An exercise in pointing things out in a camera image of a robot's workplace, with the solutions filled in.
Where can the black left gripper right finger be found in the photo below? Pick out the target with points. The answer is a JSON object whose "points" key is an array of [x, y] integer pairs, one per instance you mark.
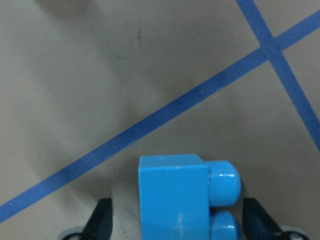
{"points": [[257, 224]]}

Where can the blue toy block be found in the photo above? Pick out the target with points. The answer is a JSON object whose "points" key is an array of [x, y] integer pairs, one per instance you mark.
{"points": [[182, 197]]}

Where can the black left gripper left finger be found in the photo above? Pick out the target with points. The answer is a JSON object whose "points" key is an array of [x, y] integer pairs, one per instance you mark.
{"points": [[100, 223]]}

